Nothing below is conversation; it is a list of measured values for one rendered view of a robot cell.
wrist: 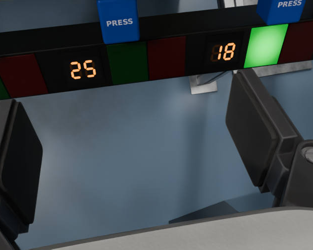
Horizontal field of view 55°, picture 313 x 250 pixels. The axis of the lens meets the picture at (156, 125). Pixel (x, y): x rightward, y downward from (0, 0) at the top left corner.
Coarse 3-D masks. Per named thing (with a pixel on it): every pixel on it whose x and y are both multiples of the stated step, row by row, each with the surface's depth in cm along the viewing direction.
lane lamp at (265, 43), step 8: (256, 32) 23; (264, 32) 23; (272, 32) 23; (280, 32) 23; (256, 40) 24; (264, 40) 24; (272, 40) 24; (280, 40) 24; (248, 48) 24; (256, 48) 24; (264, 48) 24; (272, 48) 24; (280, 48) 24; (248, 56) 24; (256, 56) 25; (264, 56) 25; (272, 56) 25; (248, 64) 25; (256, 64) 25; (264, 64) 25
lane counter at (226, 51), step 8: (240, 32) 23; (208, 40) 23; (216, 40) 23; (224, 40) 23; (232, 40) 23; (240, 40) 23; (208, 48) 23; (216, 48) 23; (224, 48) 24; (232, 48) 24; (240, 48) 24; (208, 56) 24; (216, 56) 24; (224, 56) 24; (232, 56) 24; (208, 64) 24; (216, 64) 25; (224, 64) 25; (232, 64) 25
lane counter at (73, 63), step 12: (60, 60) 22; (72, 60) 22; (84, 60) 22; (96, 60) 23; (72, 72) 23; (84, 72) 23; (96, 72) 23; (72, 84) 24; (84, 84) 24; (96, 84) 24
